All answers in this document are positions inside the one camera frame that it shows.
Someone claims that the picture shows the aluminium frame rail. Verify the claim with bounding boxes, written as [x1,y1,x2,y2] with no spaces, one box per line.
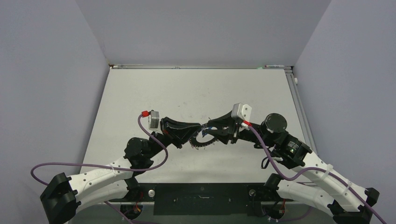
[284,66,319,155]

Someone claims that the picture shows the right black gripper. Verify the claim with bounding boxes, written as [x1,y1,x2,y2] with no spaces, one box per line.
[205,110,276,147]

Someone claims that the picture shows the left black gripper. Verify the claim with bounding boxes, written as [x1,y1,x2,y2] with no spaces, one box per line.
[146,117,200,159]

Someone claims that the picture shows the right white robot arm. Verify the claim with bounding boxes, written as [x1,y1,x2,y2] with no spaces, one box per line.
[202,109,381,224]

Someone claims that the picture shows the perforated metal keyring disc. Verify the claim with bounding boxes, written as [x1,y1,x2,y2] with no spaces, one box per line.
[189,124,218,150]

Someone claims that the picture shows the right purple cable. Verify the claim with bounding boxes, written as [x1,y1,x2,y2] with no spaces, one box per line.
[244,122,387,224]

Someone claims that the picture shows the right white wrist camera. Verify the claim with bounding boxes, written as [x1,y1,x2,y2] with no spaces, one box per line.
[231,103,252,122]

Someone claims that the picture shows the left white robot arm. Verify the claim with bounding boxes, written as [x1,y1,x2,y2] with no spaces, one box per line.
[40,117,201,224]

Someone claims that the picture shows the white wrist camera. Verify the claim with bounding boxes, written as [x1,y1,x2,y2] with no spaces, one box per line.
[141,110,160,131]
[231,103,252,122]

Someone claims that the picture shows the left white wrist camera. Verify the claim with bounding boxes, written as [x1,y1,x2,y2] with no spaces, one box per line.
[141,110,160,131]

